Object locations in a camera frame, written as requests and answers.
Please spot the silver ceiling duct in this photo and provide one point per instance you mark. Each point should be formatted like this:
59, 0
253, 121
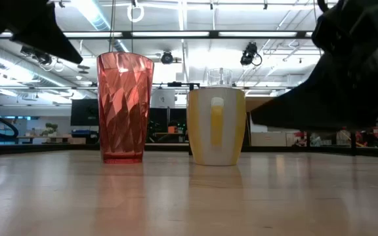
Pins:
94, 16

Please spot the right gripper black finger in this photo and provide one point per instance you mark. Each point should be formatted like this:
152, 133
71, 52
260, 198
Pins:
333, 98

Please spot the red faceted plastic tumbler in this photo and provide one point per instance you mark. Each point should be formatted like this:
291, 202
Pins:
125, 108

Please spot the black monitor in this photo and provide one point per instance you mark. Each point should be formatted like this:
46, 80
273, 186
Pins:
84, 113

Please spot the clear glass cup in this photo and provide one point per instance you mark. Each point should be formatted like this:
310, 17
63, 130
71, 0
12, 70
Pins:
220, 78

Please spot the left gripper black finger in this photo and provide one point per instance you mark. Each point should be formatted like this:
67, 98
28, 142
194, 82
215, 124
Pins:
48, 39

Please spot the black round hanging lamp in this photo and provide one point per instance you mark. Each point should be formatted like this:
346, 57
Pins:
167, 57

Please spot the green potted plant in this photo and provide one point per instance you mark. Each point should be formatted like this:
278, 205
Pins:
49, 128

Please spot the black overhead camera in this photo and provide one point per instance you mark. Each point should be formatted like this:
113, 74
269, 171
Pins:
248, 52

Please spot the white mug yellow inside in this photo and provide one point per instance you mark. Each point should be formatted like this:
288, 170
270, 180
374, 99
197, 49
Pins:
202, 131

